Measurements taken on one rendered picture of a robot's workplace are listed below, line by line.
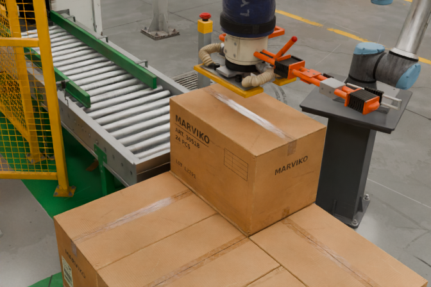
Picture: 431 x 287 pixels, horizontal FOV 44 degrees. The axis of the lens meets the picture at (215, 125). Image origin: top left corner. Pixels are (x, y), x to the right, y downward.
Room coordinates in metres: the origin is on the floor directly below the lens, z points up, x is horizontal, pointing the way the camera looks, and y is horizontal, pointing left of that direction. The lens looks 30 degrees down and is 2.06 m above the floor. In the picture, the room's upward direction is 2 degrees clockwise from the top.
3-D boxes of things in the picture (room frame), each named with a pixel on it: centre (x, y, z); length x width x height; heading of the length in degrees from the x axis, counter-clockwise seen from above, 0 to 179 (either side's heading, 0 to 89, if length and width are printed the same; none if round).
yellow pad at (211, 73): (2.05, -0.04, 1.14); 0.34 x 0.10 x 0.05; 40
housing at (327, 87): (1.75, -0.41, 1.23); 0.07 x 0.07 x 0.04; 40
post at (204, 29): (3.13, 0.08, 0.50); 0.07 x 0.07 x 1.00; 39
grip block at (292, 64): (1.91, -0.28, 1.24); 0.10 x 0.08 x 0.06; 130
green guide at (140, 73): (3.73, 0.86, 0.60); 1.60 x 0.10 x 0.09; 39
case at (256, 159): (2.09, -0.13, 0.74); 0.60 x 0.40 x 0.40; 39
